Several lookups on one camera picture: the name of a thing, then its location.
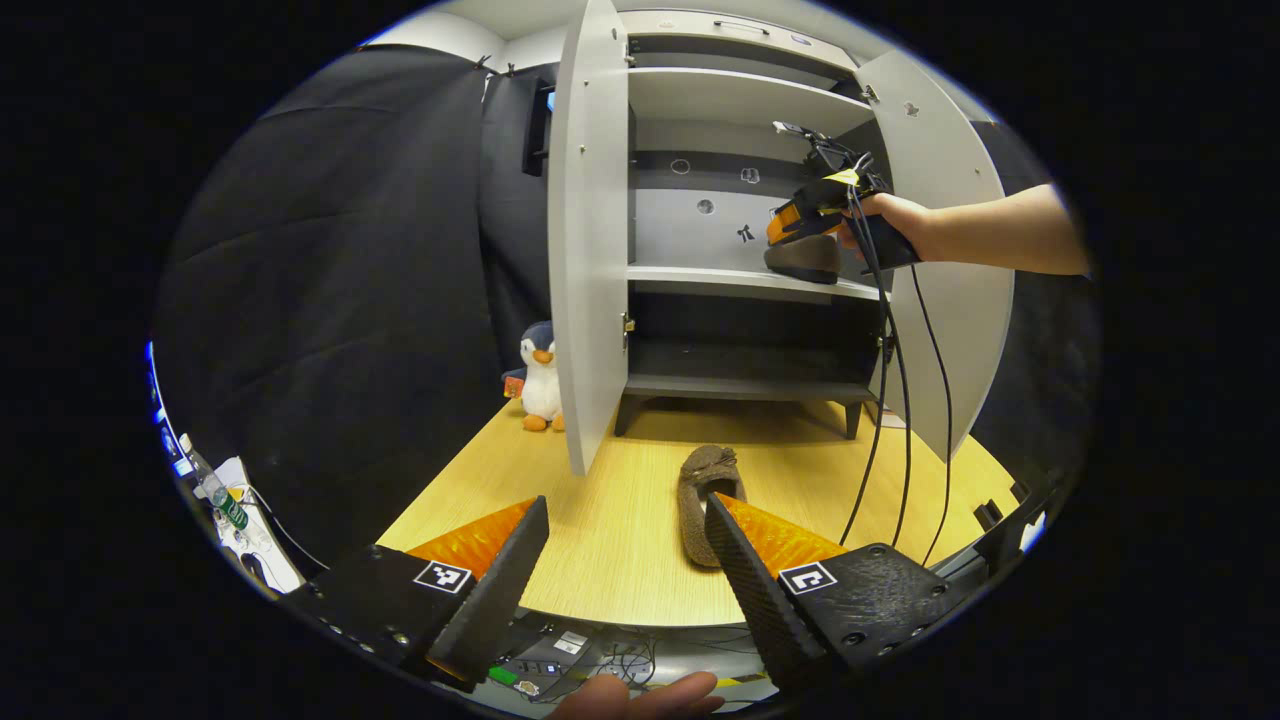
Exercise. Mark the small white box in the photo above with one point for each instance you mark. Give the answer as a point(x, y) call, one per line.
point(892, 417)

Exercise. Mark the white side desk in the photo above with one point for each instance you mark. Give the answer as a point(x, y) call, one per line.
point(275, 560)

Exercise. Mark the white shoe cabinet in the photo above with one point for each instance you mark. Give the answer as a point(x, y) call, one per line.
point(740, 95)

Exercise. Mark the black computer mouse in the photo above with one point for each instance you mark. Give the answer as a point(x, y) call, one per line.
point(255, 570)

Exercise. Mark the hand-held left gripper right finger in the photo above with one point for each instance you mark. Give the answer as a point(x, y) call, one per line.
point(755, 590)

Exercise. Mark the brown fuzzy shoe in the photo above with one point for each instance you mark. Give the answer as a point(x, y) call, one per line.
point(697, 500)
point(805, 262)

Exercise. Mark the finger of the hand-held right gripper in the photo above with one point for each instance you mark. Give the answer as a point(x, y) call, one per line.
point(800, 222)

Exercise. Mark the white cabinet drawer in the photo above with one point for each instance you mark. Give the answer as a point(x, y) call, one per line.
point(660, 22)

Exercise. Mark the plush penguin toy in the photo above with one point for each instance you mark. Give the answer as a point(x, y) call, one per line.
point(540, 385)

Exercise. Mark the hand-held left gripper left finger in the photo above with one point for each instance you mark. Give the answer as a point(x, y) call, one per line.
point(500, 590)

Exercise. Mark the white cabinet door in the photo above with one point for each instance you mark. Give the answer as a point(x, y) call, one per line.
point(590, 250)
point(930, 140)

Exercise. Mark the black backdrop cloth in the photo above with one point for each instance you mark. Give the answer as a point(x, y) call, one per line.
point(330, 300)

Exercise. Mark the small green object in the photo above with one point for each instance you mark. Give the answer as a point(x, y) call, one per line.
point(503, 675)

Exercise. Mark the clear plastic bottle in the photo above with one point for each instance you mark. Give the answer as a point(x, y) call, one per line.
point(225, 500)

